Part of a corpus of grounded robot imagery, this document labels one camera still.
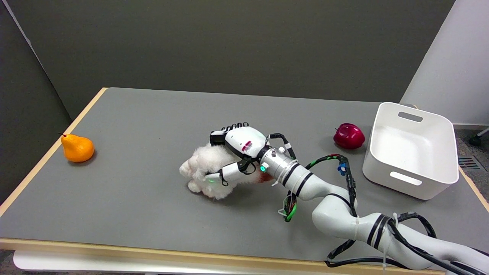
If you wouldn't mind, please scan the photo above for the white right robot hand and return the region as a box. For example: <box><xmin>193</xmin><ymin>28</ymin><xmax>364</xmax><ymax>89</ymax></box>
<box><xmin>205</xmin><ymin>122</ymin><xmax>269</xmax><ymax>186</ymax></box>

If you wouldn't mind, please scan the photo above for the white plush toy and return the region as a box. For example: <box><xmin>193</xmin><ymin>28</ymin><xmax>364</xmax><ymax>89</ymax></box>
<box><xmin>179</xmin><ymin>143</ymin><xmax>272</xmax><ymax>200</ymax></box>

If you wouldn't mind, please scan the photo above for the red plastic apple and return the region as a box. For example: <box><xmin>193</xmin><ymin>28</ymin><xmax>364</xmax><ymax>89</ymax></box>
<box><xmin>333</xmin><ymin>123</ymin><xmax>366</xmax><ymax>150</ymax></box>

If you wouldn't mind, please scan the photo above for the orange plastic pear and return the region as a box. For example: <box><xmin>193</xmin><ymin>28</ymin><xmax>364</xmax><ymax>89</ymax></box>
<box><xmin>60</xmin><ymin>133</ymin><xmax>95</xmax><ymax>163</ymax></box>

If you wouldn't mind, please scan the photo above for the white plastic bin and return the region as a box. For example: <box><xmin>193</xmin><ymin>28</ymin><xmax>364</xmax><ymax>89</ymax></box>
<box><xmin>362</xmin><ymin>102</ymin><xmax>459</xmax><ymax>200</ymax></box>

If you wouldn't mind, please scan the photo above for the black chair caster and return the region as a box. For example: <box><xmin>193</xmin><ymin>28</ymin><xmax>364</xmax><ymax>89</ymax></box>
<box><xmin>468</xmin><ymin>128</ymin><xmax>489</xmax><ymax>147</ymax></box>

